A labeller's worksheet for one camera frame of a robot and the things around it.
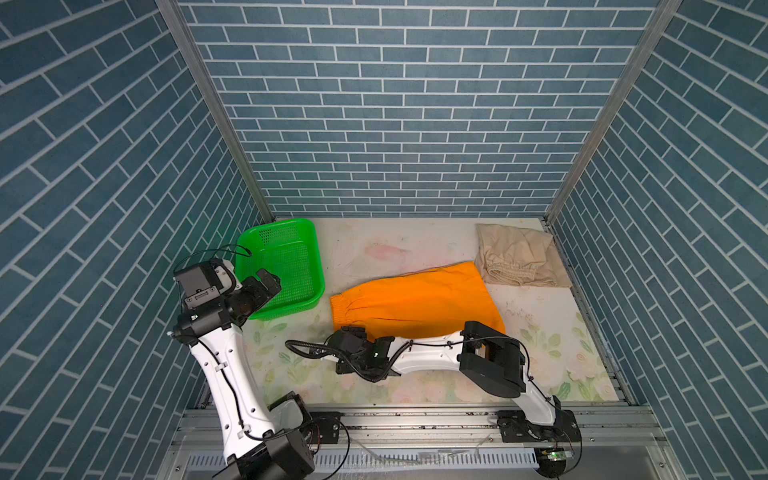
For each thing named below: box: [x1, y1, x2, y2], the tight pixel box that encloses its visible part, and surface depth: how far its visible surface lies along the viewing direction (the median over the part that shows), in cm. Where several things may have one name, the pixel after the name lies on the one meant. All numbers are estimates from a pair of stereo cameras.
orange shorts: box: [330, 261, 506, 340], surface depth 98 cm
